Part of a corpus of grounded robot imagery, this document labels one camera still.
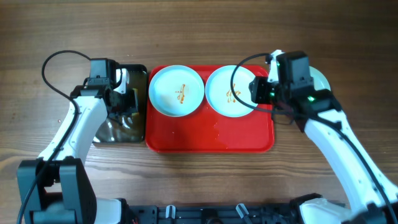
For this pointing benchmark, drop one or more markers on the black water basin tray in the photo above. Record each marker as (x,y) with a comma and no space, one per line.
(127,128)

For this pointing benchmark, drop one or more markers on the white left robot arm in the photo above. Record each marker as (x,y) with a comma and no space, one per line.
(55,188)

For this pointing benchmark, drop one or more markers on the white plate front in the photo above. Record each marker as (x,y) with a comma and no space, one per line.
(319,80)

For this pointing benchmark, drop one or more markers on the white plate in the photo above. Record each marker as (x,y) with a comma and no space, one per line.
(176,90)
(220,96)
(319,80)

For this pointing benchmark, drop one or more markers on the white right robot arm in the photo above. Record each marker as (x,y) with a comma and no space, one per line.
(372,196)

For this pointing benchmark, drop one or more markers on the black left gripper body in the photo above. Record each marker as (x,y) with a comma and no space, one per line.
(127,102)

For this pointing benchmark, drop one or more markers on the red serving tray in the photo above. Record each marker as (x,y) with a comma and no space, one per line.
(206,131)

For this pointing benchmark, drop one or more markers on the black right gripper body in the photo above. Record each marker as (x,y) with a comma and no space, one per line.
(270,93)

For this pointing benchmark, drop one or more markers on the green yellow sponge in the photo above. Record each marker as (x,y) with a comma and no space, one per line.
(135,103)

